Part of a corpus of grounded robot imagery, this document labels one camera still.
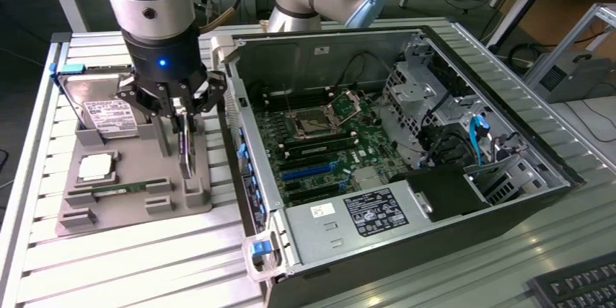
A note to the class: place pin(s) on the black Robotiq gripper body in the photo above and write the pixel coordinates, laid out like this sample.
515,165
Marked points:
163,59

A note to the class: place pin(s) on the black Nvidia graphics card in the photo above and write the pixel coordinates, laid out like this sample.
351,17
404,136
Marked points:
187,156

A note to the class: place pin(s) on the hard disk in blue carrier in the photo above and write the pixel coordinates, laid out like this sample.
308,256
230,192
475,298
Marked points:
96,113

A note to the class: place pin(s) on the thin locking lever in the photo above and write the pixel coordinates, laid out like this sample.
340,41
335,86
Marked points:
288,102

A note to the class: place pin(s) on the grey plastic parts rack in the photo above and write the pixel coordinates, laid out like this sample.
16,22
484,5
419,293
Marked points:
139,163

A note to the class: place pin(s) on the silver CPU chip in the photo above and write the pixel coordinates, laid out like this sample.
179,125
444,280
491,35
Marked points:
96,167

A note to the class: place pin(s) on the CPU socket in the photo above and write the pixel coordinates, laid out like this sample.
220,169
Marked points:
310,124

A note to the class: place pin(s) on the green RAM stick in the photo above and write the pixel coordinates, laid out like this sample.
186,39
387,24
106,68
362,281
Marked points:
120,188

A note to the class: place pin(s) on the metal socket cover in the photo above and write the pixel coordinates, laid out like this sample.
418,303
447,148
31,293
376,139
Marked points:
344,107

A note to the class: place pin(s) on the black RAM stick with label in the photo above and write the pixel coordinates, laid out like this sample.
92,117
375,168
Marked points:
318,149

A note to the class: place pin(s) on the black expansion slot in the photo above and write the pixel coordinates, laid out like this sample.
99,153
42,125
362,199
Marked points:
315,193
306,163

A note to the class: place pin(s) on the blue expansion slot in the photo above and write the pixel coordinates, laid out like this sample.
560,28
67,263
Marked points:
308,172

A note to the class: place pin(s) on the green motherboard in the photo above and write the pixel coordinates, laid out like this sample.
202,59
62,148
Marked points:
375,142

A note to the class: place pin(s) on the silver drive cage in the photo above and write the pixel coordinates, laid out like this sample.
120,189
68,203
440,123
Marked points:
407,88

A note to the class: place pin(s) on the silver chipset heatsink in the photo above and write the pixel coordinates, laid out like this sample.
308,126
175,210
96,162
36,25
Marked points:
368,178

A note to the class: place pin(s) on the blue case release latch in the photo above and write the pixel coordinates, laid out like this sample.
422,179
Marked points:
260,249

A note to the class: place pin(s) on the grey power supply with label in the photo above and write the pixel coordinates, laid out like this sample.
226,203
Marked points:
336,236

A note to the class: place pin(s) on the black plastic air shroud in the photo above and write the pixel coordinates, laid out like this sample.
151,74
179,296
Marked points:
443,192

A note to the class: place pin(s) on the silver perforated disk bay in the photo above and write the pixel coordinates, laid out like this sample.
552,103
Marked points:
510,178

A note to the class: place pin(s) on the black open PC case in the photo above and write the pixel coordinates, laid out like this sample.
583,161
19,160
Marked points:
434,261

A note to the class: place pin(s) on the black tripod stand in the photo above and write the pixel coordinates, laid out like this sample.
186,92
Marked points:
530,2

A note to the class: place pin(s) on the grey computer tower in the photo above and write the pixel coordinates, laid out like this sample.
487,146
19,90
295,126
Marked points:
578,77

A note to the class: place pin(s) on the black keyboard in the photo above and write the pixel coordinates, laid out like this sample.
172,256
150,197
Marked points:
582,286

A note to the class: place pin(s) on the aluminium profile frame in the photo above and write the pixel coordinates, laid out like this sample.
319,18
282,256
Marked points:
604,10

